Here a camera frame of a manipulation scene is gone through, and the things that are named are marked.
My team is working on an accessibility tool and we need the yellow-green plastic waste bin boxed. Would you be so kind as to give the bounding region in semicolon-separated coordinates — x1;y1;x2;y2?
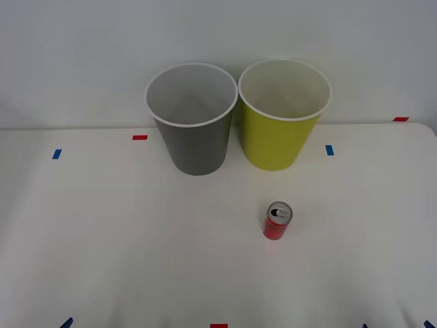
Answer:
238;58;333;172

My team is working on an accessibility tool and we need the grey plastic waste bin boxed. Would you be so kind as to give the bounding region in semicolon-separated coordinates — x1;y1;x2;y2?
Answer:
144;61;239;177

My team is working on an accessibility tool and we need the red drink can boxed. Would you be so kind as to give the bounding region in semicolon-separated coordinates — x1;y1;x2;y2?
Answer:
262;200;294;241

